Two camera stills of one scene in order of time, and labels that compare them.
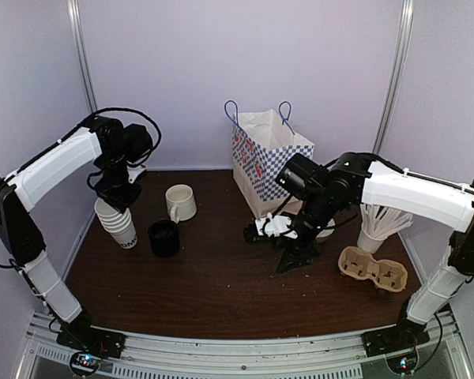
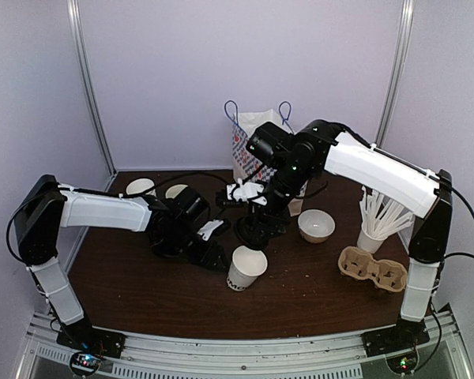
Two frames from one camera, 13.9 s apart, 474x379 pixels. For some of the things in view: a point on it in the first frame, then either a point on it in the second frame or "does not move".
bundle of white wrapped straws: (381, 222) does not move
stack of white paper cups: (118, 225) → (141, 185)
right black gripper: (300, 256) → (266, 215)
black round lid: (164, 238) does not move
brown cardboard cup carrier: (359, 264) does not move
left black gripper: (118, 202) → (208, 257)
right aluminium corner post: (406, 29) does not move
